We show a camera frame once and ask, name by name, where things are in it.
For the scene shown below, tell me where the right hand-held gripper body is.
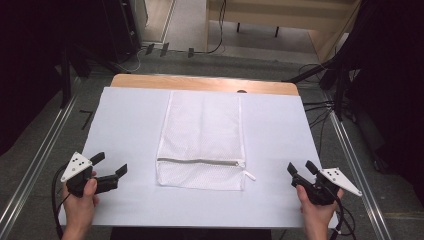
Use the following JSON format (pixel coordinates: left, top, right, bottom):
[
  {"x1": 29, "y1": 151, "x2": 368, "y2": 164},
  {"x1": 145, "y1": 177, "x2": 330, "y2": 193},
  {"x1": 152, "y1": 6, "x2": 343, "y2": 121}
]
[{"x1": 291, "y1": 167, "x2": 363, "y2": 206}]

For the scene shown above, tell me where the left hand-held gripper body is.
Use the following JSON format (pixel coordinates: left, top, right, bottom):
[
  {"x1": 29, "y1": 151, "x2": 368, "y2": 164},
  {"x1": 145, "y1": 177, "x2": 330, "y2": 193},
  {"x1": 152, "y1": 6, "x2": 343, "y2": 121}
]
[{"x1": 60, "y1": 151, "x2": 98, "y2": 198}]

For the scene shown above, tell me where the person's right hand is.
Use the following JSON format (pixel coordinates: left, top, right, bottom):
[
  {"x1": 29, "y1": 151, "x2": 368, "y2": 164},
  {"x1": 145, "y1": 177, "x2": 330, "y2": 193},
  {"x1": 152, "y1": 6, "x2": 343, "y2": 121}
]
[{"x1": 295, "y1": 184, "x2": 345, "y2": 232}]

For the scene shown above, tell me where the person's left hand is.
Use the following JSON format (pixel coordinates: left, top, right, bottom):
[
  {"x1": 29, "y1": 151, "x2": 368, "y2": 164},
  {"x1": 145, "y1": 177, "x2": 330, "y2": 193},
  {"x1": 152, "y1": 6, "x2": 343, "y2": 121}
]
[{"x1": 62, "y1": 171, "x2": 101, "y2": 232}]

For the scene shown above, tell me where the white table cover sheet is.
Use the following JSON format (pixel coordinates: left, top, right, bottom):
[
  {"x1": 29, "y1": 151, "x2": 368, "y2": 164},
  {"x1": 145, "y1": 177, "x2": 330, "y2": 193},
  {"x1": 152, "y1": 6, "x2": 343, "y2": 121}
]
[{"x1": 57, "y1": 86, "x2": 340, "y2": 230}]

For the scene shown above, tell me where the black metal stand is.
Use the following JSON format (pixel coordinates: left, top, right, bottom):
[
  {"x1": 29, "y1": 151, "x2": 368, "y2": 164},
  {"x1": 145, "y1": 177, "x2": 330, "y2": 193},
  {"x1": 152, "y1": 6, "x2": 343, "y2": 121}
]
[
  {"x1": 282, "y1": 58, "x2": 351, "y2": 122},
  {"x1": 58, "y1": 46, "x2": 93, "y2": 110}
]

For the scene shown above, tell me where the white mesh laundry bag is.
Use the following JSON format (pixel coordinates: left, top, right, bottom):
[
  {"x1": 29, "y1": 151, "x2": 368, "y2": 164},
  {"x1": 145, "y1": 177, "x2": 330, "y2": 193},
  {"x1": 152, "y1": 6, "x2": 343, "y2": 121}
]
[{"x1": 155, "y1": 90, "x2": 257, "y2": 192}]

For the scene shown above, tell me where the dark curtain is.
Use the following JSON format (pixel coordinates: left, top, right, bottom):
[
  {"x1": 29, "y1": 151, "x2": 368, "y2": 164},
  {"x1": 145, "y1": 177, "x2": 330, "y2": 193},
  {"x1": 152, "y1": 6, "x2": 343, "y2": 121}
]
[
  {"x1": 333, "y1": 0, "x2": 424, "y2": 208},
  {"x1": 0, "y1": 0, "x2": 111, "y2": 158}
]

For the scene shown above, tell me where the wooden table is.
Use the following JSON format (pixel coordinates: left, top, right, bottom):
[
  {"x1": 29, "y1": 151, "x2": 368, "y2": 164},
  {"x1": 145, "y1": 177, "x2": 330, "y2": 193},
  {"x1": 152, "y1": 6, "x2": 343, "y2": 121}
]
[{"x1": 109, "y1": 73, "x2": 300, "y2": 97}]

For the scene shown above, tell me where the light wooden bench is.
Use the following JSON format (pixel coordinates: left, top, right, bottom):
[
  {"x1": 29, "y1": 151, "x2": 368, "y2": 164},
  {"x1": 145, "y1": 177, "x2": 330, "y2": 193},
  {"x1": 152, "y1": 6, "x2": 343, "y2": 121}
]
[{"x1": 205, "y1": 0, "x2": 363, "y2": 63}]

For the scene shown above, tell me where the metal floor rail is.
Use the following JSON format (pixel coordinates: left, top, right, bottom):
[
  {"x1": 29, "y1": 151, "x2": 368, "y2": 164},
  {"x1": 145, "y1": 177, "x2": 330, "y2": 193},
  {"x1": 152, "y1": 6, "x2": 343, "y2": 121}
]
[
  {"x1": 324, "y1": 99, "x2": 393, "y2": 240},
  {"x1": 0, "y1": 94, "x2": 81, "y2": 232}
]

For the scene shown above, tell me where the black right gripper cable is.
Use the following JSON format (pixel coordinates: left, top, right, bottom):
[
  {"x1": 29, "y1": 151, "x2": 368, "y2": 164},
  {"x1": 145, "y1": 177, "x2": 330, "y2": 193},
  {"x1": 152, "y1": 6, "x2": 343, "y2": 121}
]
[{"x1": 329, "y1": 195, "x2": 357, "y2": 240}]

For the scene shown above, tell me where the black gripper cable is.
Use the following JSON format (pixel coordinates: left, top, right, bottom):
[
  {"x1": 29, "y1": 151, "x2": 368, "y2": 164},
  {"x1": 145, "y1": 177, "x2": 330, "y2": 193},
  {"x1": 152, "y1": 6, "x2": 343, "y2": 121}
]
[
  {"x1": 329, "y1": 195, "x2": 357, "y2": 240},
  {"x1": 51, "y1": 164, "x2": 72, "y2": 240}
]

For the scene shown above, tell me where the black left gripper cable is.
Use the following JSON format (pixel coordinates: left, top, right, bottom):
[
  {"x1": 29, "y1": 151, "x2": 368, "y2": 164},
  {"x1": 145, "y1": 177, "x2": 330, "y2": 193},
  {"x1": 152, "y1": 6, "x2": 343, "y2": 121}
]
[{"x1": 51, "y1": 164, "x2": 72, "y2": 240}]

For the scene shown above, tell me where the bundle of black floor cables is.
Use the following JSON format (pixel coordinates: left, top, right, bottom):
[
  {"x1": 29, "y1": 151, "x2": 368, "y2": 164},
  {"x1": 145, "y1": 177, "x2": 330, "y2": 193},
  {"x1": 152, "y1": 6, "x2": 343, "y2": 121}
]
[{"x1": 298, "y1": 63, "x2": 336, "y2": 158}]

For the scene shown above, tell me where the white floor cable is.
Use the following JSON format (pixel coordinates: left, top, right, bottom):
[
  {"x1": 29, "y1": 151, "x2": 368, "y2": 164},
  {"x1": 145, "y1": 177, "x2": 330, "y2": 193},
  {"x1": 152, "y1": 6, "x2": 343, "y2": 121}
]
[{"x1": 111, "y1": 45, "x2": 149, "y2": 74}]

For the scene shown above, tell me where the black hanging cable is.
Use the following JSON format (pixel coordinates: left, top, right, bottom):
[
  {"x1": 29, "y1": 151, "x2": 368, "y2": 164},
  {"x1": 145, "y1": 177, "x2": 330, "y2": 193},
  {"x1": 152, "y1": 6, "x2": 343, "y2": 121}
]
[{"x1": 193, "y1": 0, "x2": 228, "y2": 55}]

